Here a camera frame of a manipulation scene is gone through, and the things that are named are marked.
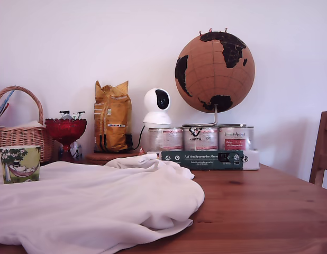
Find blue pen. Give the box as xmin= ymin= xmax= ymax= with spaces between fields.
xmin=0 ymin=89 xmax=16 ymax=117

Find white paper sheet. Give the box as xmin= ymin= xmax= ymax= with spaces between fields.
xmin=0 ymin=120 xmax=47 ymax=131

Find white cloth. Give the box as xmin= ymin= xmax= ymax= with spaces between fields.
xmin=0 ymin=153 xmax=206 ymax=254

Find round cork trivet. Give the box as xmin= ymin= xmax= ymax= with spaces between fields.
xmin=85 ymin=150 xmax=139 ymax=166

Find small white black object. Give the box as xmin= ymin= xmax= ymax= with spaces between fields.
xmin=70 ymin=141 xmax=83 ymax=160

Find yellow coffee bag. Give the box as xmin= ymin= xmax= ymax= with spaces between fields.
xmin=94 ymin=80 xmax=133 ymax=153

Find wooden chair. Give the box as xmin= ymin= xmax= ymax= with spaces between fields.
xmin=308 ymin=111 xmax=327 ymax=190

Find wicker basket with handle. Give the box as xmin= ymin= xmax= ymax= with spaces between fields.
xmin=0 ymin=85 xmax=55 ymax=163

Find white dome security camera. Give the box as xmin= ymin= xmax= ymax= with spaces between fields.
xmin=142 ymin=88 xmax=172 ymax=126

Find black power cable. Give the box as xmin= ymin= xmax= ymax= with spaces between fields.
xmin=131 ymin=124 xmax=147 ymax=152

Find red glass pedestal bowl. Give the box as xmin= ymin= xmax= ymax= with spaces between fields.
xmin=44 ymin=117 xmax=88 ymax=161

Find metal globe stand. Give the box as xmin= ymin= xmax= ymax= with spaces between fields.
xmin=182 ymin=104 xmax=248 ymax=128

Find green white cardboard tray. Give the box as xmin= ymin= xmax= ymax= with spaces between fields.
xmin=147 ymin=149 xmax=260 ymax=171

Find silver food can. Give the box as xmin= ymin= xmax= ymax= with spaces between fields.
xmin=183 ymin=126 xmax=219 ymax=152
xmin=148 ymin=127 xmax=184 ymax=152
xmin=218 ymin=125 xmax=255 ymax=152

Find cork globe black continents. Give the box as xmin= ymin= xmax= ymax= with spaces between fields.
xmin=175 ymin=31 xmax=257 ymax=114

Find green illustrated coffee cup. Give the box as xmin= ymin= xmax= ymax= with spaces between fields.
xmin=0 ymin=144 xmax=42 ymax=185

